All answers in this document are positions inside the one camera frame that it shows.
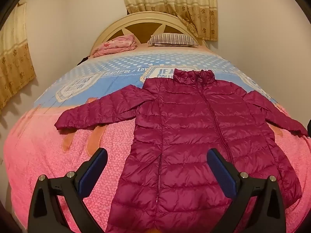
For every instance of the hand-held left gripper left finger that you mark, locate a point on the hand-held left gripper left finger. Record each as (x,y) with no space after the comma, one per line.
(93,172)

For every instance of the pink and blue printed bedspread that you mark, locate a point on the pink and blue printed bedspread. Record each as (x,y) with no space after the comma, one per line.
(48,150)

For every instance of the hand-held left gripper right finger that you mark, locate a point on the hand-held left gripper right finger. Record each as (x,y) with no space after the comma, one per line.
(222,170)

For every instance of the striped pillow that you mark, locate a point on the striped pillow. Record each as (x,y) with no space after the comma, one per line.
(170,39)

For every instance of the magenta puffer jacket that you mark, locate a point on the magenta puffer jacket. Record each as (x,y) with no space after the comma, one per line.
(194,126)

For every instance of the cream wooden headboard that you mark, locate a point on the cream wooden headboard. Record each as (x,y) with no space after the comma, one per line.
(136,26)

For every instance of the folded pink floral quilt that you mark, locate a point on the folded pink floral quilt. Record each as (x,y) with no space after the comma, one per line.
(114,45)

